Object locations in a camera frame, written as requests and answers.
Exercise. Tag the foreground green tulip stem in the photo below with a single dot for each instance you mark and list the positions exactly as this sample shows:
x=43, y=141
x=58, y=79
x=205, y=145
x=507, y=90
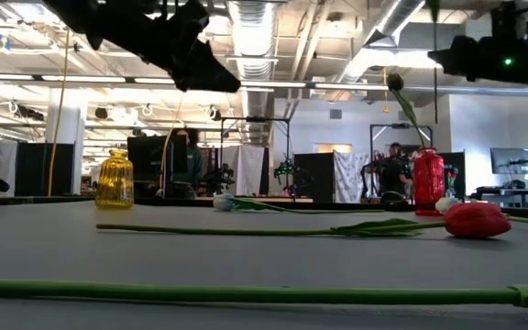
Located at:
x=245, y=293

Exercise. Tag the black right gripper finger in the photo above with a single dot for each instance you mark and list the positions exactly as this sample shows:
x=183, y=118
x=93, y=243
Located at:
x=454, y=57

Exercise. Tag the grey computer monitor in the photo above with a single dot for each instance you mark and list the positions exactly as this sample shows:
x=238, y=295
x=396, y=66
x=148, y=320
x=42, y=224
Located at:
x=511, y=160

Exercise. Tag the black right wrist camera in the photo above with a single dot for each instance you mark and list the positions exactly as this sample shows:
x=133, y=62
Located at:
x=504, y=23

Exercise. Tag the black background robot arm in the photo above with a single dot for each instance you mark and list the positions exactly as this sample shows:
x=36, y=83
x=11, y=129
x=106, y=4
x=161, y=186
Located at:
x=369, y=167

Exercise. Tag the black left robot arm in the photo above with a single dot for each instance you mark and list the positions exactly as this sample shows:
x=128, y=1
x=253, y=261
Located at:
x=90, y=23

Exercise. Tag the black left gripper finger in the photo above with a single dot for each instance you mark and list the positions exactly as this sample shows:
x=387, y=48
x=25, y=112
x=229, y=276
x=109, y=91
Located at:
x=204, y=75

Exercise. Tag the white curtain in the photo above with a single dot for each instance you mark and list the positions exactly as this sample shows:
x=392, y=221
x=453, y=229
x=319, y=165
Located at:
x=250, y=169

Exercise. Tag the silver slanted air duct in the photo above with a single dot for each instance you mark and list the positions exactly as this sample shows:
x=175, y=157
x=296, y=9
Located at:
x=397, y=18

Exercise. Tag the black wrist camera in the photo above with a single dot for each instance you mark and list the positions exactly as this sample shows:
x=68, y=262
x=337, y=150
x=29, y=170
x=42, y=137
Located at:
x=190, y=14
x=504, y=23

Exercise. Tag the black rounded object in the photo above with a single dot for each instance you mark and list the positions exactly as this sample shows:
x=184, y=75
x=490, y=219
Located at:
x=393, y=198

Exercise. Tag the red ribbed glass vase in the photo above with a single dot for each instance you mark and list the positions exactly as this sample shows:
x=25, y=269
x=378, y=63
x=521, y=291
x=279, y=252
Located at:
x=429, y=183

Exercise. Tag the grey rectangular air duct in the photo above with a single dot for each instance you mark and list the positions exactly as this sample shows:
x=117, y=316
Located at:
x=443, y=32

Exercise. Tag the dark office desk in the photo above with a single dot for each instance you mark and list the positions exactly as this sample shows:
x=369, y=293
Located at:
x=502, y=190

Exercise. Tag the wooden table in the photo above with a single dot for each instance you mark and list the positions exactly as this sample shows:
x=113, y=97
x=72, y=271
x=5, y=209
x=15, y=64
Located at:
x=291, y=200

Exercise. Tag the grey wall vent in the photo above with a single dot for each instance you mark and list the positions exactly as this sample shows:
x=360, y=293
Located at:
x=403, y=115
x=335, y=114

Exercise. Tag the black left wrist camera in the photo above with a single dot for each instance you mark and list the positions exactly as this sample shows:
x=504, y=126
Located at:
x=190, y=14

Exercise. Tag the white patterned cloth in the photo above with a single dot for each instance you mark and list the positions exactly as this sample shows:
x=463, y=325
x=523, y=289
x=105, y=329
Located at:
x=348, y=174

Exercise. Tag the silver round air duct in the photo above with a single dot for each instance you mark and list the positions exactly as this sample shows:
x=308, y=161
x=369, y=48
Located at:
x=251, y=36

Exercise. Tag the black metal rig frame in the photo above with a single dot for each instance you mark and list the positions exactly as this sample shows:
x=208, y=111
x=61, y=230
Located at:
x=255, y=119
x=383, y=125

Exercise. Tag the black partition panel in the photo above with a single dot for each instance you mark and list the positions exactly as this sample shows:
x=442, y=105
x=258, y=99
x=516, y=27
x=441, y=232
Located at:
x=35, y=169
x=319, y=176
x=149, y=165

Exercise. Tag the yellow ribbed glass vase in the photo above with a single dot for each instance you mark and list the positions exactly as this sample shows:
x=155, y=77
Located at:
x=115, y=183

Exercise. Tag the white artificial tulip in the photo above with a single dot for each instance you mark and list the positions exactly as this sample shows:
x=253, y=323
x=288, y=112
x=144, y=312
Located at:
x=447, y=205
x=223, y=202

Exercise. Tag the background vase with tulips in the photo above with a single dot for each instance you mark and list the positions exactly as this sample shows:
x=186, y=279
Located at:
x=450, y=174

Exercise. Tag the long ceiling light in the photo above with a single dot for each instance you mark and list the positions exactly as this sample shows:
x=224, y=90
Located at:
x=273, y=84
x=154, y=80
x=353, y=86
x=85, y=79

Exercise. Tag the person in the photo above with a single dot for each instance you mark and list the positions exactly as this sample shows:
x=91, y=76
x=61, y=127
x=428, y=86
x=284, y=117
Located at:
x=193, y=160
x=394, y=172

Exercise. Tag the black metal table frame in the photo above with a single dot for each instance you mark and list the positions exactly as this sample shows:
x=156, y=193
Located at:
x=360, y=205

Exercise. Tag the black artificial tulip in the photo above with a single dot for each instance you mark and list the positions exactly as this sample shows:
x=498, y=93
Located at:
x=394, y=82

